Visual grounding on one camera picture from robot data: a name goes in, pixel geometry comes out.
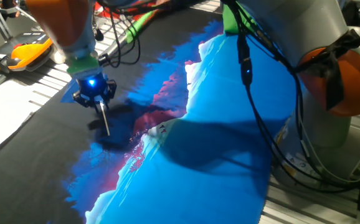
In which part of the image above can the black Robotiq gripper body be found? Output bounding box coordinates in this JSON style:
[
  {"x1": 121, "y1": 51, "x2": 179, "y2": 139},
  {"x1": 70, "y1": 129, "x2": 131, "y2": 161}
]
[{"x1": 77, "y1": 73, "x2": 109, "y2": 102}]

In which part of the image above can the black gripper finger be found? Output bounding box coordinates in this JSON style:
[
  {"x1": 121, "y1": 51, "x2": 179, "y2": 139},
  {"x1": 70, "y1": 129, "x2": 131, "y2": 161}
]
[
  {"x1": 100, "y1": 80, "x2": 118, "y2": 112},
  {"x1": 72, "y1": 90, "x2": 102, "y2": 113}
]

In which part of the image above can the orange black teach pendant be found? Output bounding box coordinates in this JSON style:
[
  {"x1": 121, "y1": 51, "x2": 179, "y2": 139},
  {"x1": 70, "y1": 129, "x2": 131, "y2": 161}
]
[{"x1": 0, "y1": 30, "x2": 55, "y2": 74}]

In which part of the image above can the red cloth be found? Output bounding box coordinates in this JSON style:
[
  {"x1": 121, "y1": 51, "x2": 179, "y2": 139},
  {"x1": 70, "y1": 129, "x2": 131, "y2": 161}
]
[{"x1": 94, "y1": 0, "x2": 171, "y2": 20}]

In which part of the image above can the printed landscape cloth mat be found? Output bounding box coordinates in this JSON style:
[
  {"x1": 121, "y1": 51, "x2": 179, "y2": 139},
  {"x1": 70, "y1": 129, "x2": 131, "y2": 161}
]
[{"x1": 0, "y1": 9, "x2": 302, "y2": 224}]

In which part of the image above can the green crumpled cloth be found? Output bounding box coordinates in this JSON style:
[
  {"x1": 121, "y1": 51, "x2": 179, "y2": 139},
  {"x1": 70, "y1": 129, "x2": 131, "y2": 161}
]
[{"x1": 222, "y1": 2, "x2": 258, "y2": 35}]

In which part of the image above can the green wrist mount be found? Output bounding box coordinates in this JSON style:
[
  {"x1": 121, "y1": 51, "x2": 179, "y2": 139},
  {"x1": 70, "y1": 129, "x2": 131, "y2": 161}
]
[{"x1": 66, "y1": 55, "x2": 100, "y2": 79}]

